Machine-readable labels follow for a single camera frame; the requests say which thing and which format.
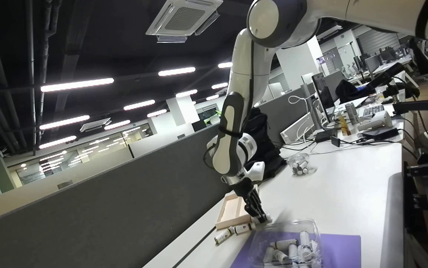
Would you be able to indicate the clear plastic tray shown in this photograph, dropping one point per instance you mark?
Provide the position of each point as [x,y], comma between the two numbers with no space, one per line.
[292,245]

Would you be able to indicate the grey partition wall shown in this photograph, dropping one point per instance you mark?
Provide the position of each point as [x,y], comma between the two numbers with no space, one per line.
[118,220]

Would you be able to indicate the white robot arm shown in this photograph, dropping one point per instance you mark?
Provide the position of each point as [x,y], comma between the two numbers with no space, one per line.
[280,25]

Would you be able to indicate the ceiling air conditioner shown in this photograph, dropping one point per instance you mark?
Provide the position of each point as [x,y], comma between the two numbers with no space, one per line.
[180,20]

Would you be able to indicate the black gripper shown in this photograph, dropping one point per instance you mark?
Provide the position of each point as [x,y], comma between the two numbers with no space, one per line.
[253,205]

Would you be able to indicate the white bottle black cap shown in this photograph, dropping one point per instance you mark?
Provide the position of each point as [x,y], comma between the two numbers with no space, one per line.
[222,237]

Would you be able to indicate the computer monitor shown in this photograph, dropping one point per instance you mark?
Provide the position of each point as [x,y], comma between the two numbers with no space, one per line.
[323,90]

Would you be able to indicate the clear container on table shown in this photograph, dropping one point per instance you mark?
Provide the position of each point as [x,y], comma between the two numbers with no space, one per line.
[301,166]

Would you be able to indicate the wooden canvas frame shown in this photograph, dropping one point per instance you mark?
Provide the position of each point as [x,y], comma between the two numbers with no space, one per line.
[232,212]

